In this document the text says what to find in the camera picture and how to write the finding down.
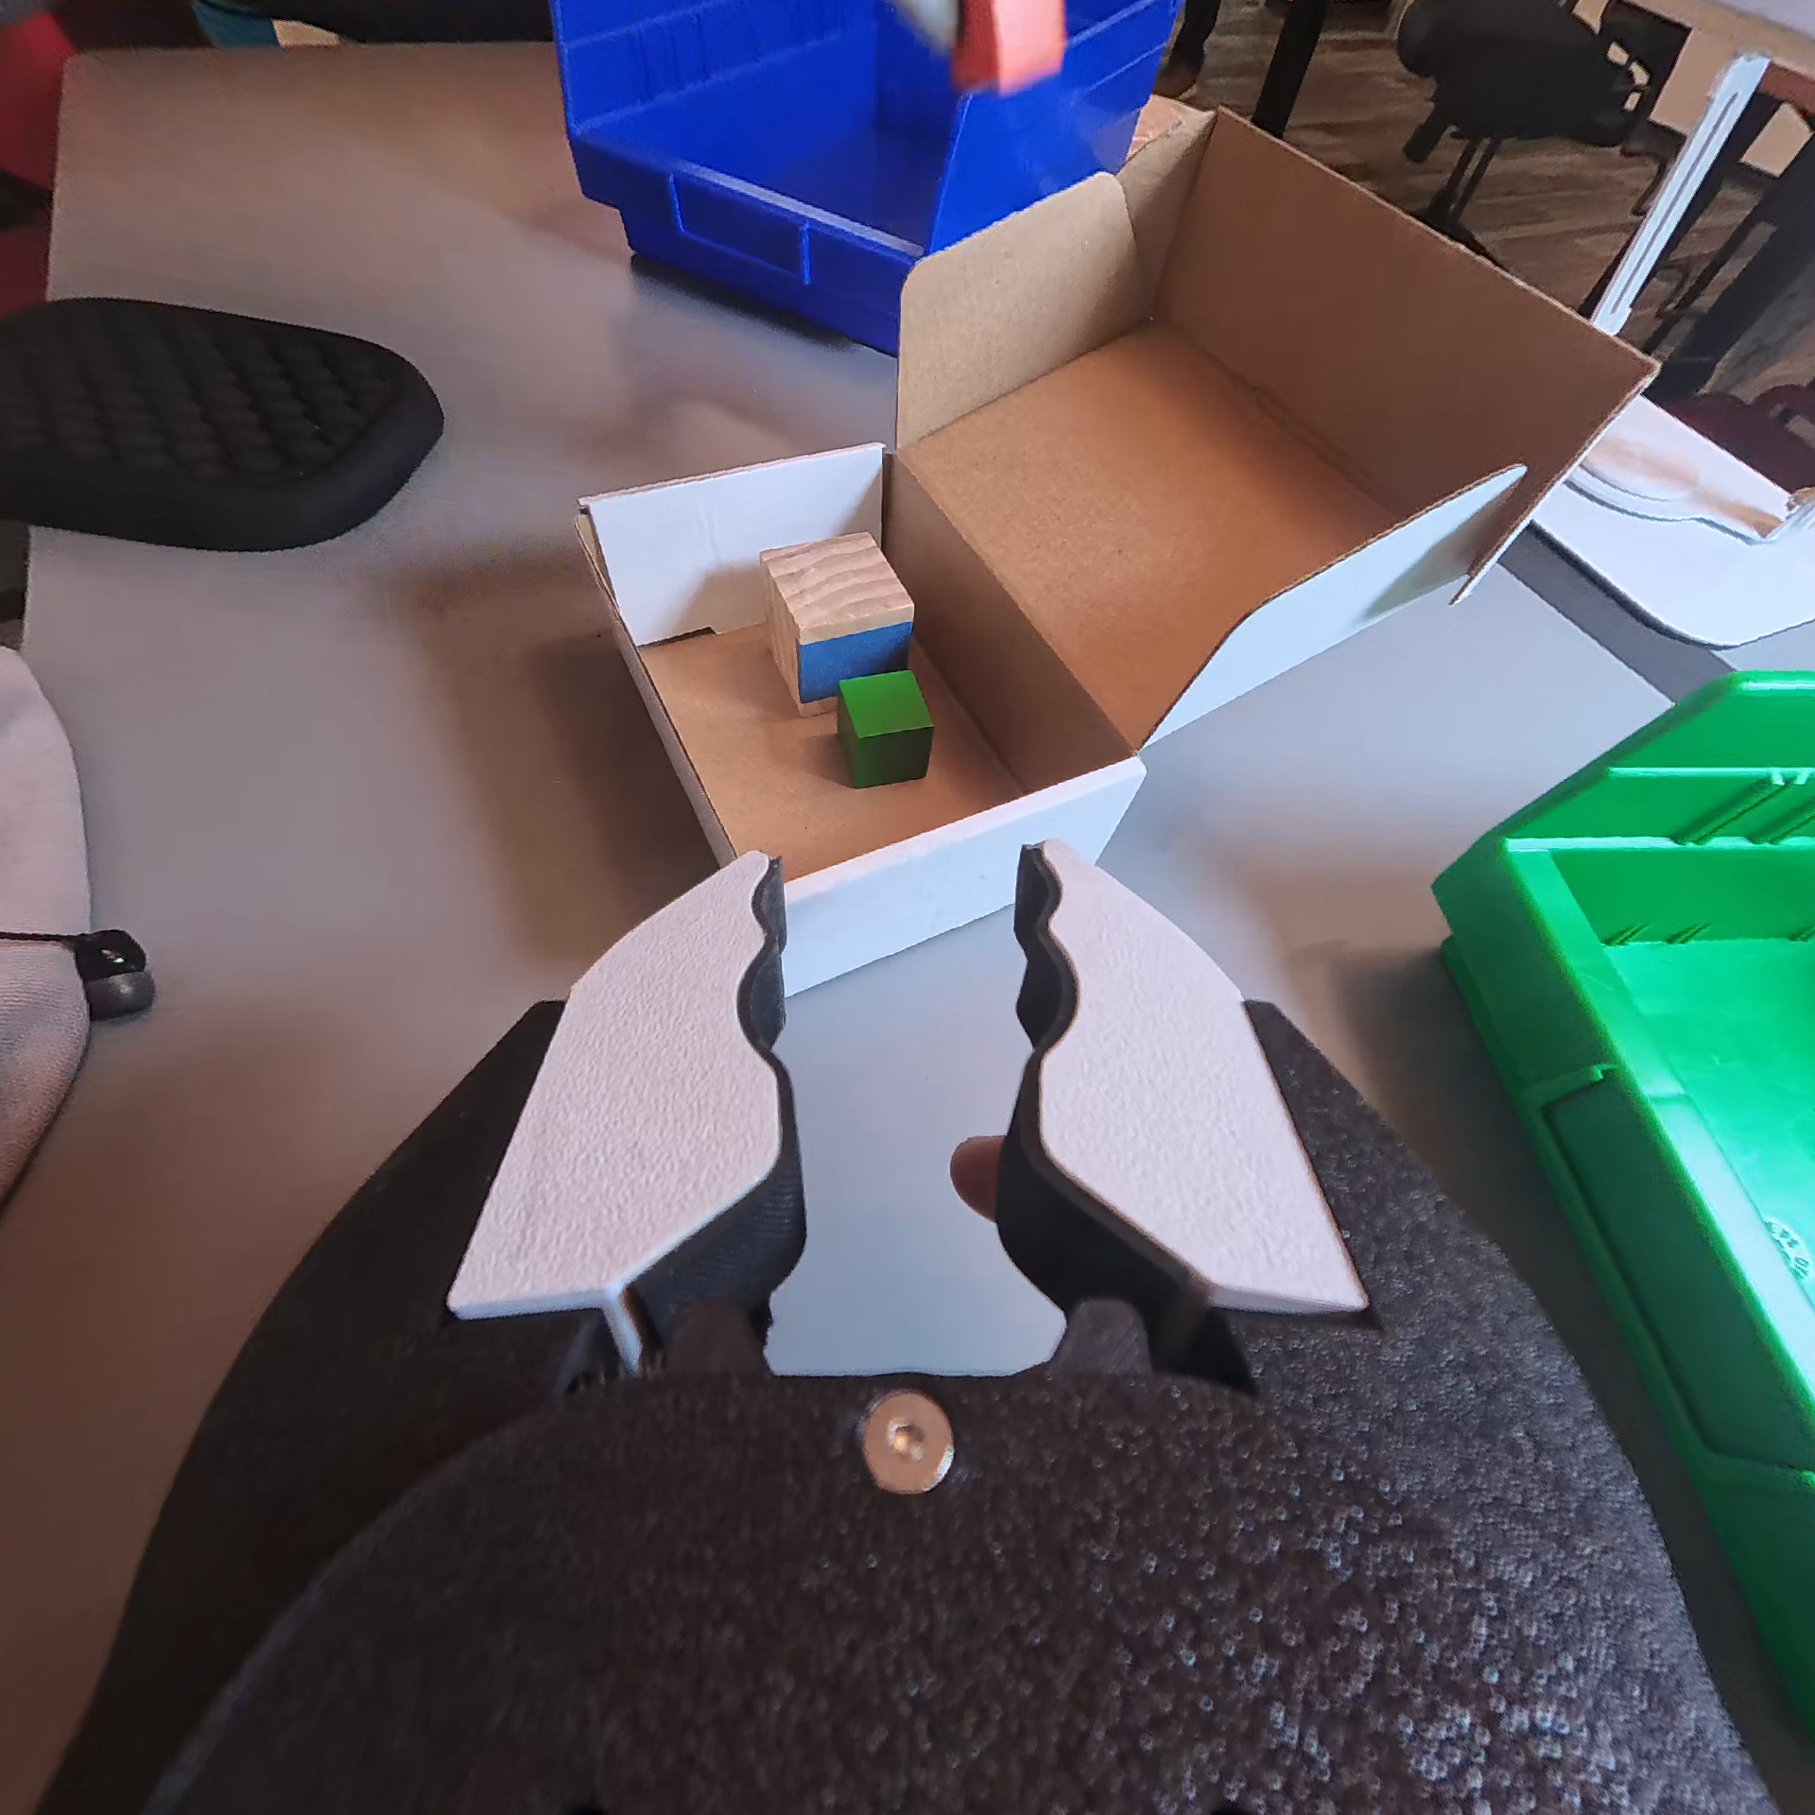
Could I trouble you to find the grey cloth bag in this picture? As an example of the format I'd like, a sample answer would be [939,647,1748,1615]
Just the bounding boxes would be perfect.
[0,644,94,1208]

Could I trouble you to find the wooden cube with blue tape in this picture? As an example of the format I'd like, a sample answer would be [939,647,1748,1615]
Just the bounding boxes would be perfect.
[758,532,916,718]

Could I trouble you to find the blue plastic bin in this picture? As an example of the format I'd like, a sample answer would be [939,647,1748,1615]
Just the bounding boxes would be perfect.
[552,0,1186,357]

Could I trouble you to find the white cardboard box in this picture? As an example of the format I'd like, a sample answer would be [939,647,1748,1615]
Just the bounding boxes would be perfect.
[574,106,1662,994]

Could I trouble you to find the white slotted bar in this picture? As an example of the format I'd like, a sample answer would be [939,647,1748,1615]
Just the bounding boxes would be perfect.
[1577,53,1774,335]

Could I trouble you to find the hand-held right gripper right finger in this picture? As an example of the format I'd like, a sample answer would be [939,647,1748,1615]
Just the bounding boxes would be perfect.
[993,835,1373,1393]

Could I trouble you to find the green cube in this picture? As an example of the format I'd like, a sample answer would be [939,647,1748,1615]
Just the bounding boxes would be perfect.
[835,670,939,788]

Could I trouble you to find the white flat base plate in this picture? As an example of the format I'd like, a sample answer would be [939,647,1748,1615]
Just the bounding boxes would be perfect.
[1532,398,1815,650]

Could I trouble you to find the green plastic bin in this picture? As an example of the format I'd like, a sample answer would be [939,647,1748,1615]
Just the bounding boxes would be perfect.
[1433,670,1815,1697]

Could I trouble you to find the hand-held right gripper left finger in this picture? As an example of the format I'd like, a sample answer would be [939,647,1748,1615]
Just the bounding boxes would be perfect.
[443,852,810,1373]

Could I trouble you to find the red fabric item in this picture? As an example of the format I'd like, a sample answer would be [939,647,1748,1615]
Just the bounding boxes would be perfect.
[0,44,74,314]

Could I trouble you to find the black office chair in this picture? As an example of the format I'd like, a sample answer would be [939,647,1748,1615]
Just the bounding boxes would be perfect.
[1397,0,1702,273]

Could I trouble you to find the red cube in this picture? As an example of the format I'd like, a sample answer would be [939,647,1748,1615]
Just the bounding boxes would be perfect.
[947,0,1068,94]

